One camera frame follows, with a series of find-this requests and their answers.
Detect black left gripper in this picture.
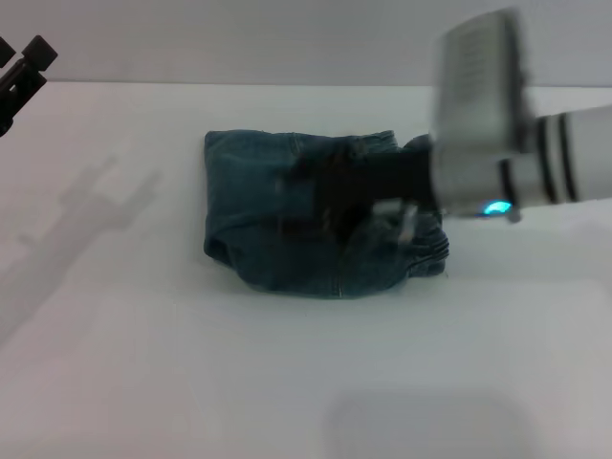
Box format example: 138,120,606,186
0,34,59,139

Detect blue denim shorts with cartoon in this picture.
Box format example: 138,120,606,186
203,128,451,301

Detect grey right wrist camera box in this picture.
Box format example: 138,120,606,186
428,7,536,155

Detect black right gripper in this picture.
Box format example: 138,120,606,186
277,141,434,240

